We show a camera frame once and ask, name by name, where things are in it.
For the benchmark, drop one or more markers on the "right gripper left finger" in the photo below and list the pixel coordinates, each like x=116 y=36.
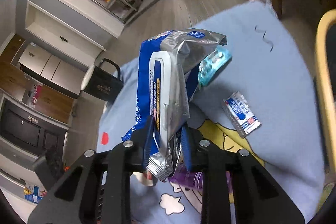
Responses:
x=96 y=188

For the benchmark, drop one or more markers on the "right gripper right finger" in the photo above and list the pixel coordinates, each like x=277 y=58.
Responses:
x=235 y=181

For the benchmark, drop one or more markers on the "blue silver wet wipes pack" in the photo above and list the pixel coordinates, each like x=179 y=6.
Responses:
x=168 y=70

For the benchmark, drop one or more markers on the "blue pill blister pack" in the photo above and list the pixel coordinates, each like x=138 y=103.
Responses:
x=212 y=64

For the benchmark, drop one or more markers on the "white cabinet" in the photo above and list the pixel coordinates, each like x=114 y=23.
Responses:
x=51 y=71

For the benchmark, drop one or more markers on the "purple wrapper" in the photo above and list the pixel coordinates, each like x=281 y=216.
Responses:
x=192 y=180

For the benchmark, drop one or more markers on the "yellow rimmed trash bin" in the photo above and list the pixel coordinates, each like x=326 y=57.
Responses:
x=324 y=87

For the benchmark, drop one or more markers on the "black ceramic mug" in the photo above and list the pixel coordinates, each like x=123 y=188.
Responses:
x=99 y=83

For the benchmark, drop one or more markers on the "small blue white sachet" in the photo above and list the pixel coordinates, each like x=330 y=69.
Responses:
x=239 y=113

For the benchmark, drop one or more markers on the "light blue cartoon cloth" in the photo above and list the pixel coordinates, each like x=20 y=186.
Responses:
x=269 y=71

